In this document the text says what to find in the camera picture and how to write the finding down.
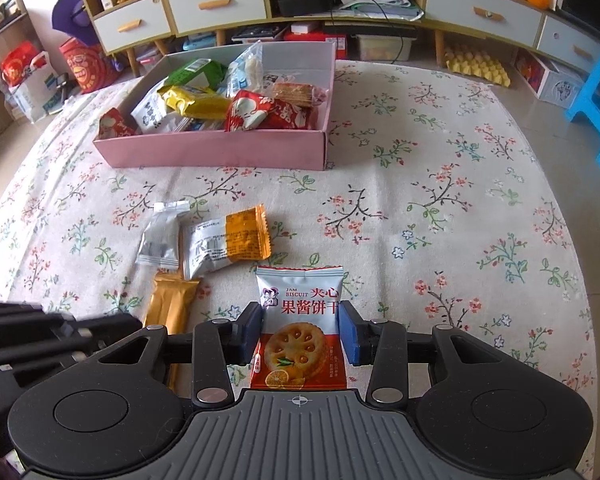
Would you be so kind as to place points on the yellow egg tray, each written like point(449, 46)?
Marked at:
point(470, 61)

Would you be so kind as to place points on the green snack packet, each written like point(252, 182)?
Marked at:
point(202, 73)

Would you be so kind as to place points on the silver white snack packet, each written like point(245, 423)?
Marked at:
point(160, 241)

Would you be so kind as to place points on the pink cardboard box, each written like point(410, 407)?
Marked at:
point(305, 149)

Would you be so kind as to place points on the jam biscuit packet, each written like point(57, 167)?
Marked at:
point(299, 347)

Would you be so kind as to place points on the yellow snack packet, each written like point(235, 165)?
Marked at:
point(193, 103)

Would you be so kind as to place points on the red white candy packet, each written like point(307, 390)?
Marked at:
point(251, 111)

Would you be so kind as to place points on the wooden tv cabinet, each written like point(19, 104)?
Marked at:
point(121, 25)

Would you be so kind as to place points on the white paper shopping bag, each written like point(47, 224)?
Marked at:
point(34, 86)

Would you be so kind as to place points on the red gift bag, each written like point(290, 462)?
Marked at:
point(90, 65)

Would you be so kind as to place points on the white blue cake packet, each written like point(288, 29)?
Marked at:
point(152, 115)

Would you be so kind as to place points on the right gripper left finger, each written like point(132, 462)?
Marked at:
point(216, 345)

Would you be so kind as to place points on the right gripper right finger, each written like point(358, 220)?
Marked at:
point(381, 345)

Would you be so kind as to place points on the red cardboard box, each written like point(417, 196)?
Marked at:
point(340, 41)

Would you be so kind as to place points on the red white snack packet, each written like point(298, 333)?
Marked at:
point(112, 126)

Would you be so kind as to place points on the brown cracker packet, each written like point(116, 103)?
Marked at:
point(301, 95)

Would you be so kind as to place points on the orange white snack packet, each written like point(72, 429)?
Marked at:
point(213, 245)

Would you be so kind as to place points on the gold wrapped snack bar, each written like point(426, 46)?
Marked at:
point(170, 302)

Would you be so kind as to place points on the clear white bread packet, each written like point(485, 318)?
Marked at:
point(246, 71)

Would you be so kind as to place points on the floral white tablecloth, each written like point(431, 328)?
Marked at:
point(433, 205)

